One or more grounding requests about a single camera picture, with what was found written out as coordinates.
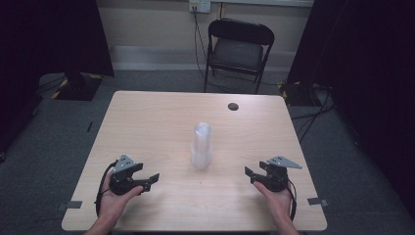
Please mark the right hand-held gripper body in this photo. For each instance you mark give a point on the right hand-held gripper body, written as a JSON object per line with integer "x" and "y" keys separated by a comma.
{"x": 276, "y": 179}

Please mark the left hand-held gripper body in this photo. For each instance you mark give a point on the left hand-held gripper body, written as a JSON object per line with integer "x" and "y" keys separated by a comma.
{"x": 120, "y": 182}

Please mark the clear plastic bottle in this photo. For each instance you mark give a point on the clear plastic bottle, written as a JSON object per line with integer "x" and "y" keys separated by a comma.
{"x": 201, "y": 150}

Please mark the person's left hand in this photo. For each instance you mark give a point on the person's left hand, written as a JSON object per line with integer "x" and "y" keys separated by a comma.
{"x": 112, "y": 205}

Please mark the person's right hand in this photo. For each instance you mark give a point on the person's right hand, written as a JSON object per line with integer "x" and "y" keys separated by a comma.
{"x": 280, "y": 204}

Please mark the grey tape strip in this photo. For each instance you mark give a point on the grey tape strip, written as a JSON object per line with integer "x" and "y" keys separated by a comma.
{"x": 315, "y": 201}
{"x": 73, "y": 204}

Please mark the black stand base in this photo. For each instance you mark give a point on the black stand base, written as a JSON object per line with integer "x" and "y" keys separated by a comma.
{"x": 78, "y": 88}
{"x": 298, "y": 94}

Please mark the black folding chair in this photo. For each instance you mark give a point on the black folding chair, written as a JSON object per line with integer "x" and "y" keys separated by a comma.
{"x": 236, "y": 52}

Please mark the black curtain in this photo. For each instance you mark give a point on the black curtain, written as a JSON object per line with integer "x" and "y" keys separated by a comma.
{"x": 365, "y": 65}
{"x": 49, "y": 39}

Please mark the white wall socket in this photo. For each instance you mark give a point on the white wall socket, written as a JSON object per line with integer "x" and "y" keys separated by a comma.
{"x": 199, "y": 5}

